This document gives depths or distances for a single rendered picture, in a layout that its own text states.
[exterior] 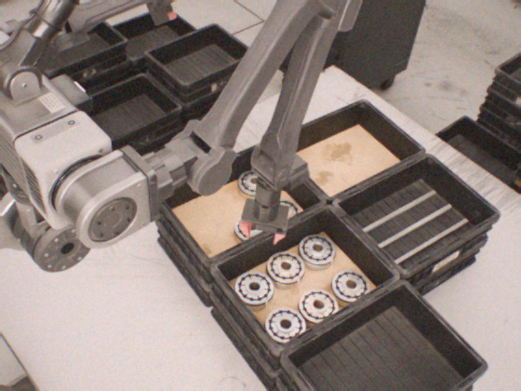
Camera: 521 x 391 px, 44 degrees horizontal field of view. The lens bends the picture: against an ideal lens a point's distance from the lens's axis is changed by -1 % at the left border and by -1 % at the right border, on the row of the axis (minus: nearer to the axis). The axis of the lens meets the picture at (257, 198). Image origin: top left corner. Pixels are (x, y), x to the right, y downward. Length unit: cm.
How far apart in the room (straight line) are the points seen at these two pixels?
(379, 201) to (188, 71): 128
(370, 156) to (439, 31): 240
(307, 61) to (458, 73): 294
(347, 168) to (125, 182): 114
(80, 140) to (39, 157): 7
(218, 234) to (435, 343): 65
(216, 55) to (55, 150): 203
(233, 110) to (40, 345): 96
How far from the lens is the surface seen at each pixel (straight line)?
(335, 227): 181
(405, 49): 364
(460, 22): 458
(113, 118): 288
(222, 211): 188
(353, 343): 168
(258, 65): 110
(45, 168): 105
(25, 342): 185
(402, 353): 170
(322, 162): 206
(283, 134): 127
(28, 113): 116
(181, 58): 302
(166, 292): 187
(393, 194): 202
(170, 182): 109
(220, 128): 112
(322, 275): 177
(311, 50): 119
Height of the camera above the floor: 226
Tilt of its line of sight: 48 degrees down
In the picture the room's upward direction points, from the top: 6 degrees clockwise
